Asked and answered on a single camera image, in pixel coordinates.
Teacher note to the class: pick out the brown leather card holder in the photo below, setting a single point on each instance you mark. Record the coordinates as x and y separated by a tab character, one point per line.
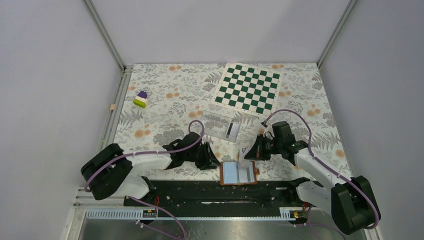
234	174

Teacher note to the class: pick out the green white checkerboard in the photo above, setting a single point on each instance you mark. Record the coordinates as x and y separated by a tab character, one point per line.
248	89

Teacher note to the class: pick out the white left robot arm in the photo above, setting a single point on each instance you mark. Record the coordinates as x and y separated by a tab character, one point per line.
114	172

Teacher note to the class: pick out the purple white green block stack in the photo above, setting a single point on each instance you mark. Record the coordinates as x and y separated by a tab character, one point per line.
141	99

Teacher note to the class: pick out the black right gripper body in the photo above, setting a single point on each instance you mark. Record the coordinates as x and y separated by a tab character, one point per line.
270	147

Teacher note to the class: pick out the clear plastic card box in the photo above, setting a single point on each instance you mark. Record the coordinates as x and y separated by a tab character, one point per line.
215	125

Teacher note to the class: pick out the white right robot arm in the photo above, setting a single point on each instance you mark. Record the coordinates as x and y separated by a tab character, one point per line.
350	201

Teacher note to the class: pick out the silver VIP credit card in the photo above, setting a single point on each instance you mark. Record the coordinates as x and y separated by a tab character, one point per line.
246	175

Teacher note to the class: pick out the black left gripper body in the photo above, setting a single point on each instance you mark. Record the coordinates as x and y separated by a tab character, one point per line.
202	157

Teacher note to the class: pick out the white slotted cable duct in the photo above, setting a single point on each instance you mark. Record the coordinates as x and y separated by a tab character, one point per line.
205	213

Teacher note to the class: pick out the floral patterned table mat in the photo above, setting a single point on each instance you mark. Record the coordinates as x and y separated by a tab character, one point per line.
178	94

